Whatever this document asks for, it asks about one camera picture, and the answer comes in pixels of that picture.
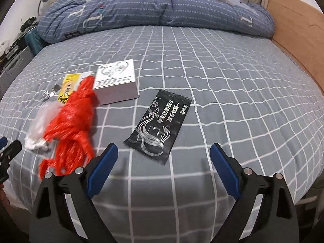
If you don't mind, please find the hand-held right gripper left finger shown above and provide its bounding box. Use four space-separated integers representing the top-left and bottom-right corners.
30 142 119 243

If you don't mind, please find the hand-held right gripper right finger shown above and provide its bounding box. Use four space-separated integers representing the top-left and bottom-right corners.
210 142 296 243

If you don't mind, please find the clear plastic bag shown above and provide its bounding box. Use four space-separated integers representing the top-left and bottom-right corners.
25 101 62 152

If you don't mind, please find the red plastic bag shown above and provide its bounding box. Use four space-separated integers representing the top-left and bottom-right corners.
39 75 98 180

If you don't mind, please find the black silver printed sachet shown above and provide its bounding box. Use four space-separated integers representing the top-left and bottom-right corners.
123 89 193 166

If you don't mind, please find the white earphone box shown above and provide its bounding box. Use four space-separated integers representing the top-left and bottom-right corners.
92 59 140 105

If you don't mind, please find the yellow white snack wrapper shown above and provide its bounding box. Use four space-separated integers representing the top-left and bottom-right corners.
58 71 93 105

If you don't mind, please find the grey checked bed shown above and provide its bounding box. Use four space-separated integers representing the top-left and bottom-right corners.
0 25 324 223

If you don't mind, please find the grey suitcase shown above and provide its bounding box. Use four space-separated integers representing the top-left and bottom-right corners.
0 47 34 99

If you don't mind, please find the teal suitcase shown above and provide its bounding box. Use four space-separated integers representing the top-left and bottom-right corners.
25 28 47 56

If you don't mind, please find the dark cloth bundle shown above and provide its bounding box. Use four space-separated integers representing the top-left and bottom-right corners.
21 16 43 31

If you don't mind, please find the wooden headboard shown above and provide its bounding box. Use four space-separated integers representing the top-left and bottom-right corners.
266 0 324 94

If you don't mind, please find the blue striped quilt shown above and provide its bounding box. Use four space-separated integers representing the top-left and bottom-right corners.
37 0 276 44

